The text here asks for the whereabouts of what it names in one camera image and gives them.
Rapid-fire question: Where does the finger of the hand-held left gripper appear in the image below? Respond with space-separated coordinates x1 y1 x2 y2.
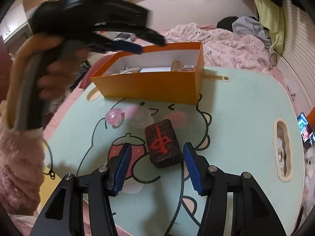
95 25 166 47
87 38 144 54

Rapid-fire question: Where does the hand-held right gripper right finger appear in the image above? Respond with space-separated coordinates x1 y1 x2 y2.
183 142 287 236

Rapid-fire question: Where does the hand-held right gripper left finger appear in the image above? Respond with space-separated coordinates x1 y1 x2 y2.
30 143 133 236

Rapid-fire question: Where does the brown mahjong tile block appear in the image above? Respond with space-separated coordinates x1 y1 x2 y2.
144 119 184 169

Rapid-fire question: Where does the orange cardboard box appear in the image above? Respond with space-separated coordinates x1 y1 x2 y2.
91 42 205 105

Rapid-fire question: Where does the person's left forearm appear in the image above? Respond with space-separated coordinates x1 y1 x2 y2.
0 101 53 218

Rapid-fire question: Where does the person's left hand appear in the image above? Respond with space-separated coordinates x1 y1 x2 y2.
6 34 89 129

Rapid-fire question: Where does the white flat packet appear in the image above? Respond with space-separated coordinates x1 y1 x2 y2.
141 66 171 73

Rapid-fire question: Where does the pink translucent ornament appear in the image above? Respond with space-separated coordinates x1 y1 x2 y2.
105 104 138 126

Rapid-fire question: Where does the clear plastic ornament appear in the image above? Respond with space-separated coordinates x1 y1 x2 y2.
130 109 151 128

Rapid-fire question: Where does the pink floral quilt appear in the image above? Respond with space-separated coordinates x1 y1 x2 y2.
162 23 278 73

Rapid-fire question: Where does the black clothes pile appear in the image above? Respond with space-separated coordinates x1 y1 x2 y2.
217 16 239 30

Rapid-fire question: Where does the dark red cabinet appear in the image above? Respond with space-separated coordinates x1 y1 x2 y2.
0 36 14 101

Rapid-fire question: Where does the grey hoodie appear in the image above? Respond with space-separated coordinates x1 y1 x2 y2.
233 16 271 47

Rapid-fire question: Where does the yellow-green garment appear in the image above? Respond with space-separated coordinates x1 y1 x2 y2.
253 0 286 53

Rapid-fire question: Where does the white louvered door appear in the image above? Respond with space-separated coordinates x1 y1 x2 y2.
283 5 315 118

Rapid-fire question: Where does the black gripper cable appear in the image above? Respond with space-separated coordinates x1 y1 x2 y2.
42 138 56 180

